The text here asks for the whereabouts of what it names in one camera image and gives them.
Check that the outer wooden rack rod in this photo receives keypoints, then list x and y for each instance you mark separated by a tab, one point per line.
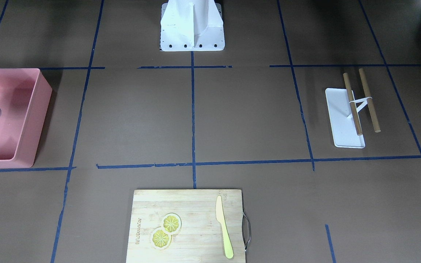
369	99

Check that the inner wooden rack rod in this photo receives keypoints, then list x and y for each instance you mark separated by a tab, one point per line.
352	105

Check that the lemon slice near logo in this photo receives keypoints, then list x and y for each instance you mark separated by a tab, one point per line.
160	239

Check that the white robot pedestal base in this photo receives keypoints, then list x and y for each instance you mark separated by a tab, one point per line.
192	26

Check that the white towel rack tray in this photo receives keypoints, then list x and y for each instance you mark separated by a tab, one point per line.
342	124

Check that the pink plastic bin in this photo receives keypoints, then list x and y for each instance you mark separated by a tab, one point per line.
24	99

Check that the yellow plastic knife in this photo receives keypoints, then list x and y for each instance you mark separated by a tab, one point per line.
219	211

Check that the bamboo cutting board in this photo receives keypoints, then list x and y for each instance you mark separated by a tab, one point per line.
200	238

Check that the wooden rack rod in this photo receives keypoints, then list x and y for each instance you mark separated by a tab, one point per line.
352	105
369	99

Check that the lemon slice near knife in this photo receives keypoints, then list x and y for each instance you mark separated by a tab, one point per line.
171	223

